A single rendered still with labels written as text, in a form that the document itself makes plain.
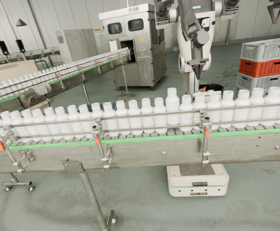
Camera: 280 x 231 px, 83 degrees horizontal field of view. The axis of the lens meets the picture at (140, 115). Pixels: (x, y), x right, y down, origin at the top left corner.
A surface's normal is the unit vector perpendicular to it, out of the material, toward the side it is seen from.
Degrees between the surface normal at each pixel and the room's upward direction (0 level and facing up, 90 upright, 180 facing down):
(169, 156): 90
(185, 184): 90
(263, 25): 90
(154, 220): 0
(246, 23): 90
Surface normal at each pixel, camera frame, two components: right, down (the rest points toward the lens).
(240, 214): -0.12, -0.88
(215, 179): -0.14, -0.52
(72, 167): -0.06, 0.46
